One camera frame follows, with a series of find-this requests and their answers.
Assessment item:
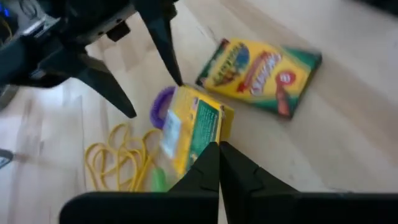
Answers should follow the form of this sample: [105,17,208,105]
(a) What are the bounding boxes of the yellow green crayon box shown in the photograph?
[195,37,323,119]
[160,85,234,178]

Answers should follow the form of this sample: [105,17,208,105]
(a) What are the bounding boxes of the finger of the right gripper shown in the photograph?
[76,54,137,119]
[133,0,184,87]

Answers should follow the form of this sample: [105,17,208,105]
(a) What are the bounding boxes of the yellow rubber bands bunch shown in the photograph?
[84,123,162,192]

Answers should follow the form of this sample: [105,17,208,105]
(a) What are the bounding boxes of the green spiral wrist coil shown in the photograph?
[150,166,170,192]

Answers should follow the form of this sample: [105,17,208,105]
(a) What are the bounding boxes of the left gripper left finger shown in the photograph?
[58,141,220,224]

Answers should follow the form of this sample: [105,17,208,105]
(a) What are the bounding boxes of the purple spiral wrist coil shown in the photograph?
[149,86,178,130]

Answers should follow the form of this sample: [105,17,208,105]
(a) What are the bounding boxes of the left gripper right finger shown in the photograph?
[219,141,398,224]

